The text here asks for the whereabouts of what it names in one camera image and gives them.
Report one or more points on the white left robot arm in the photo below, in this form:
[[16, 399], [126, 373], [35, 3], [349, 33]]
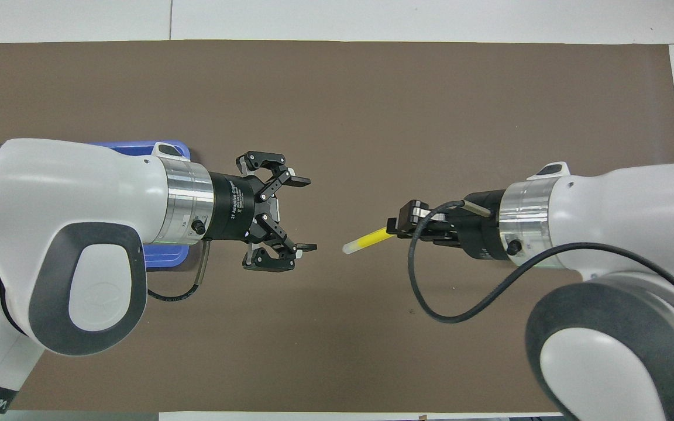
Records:
[[68, 193]]

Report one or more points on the yellow pen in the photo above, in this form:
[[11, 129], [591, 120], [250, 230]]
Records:
[[366, 240]]

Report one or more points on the brown table mat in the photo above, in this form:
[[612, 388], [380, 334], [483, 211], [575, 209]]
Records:
[[337, 99]]

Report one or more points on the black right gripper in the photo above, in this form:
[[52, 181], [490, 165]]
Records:
[[480, 228]]

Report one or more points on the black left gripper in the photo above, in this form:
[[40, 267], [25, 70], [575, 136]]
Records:
[[231, 204]]

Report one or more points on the blue plastic tray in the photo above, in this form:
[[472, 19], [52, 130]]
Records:
[[164, 255]]

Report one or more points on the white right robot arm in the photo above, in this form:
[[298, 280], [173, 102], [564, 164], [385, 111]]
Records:
[[635, 210]]

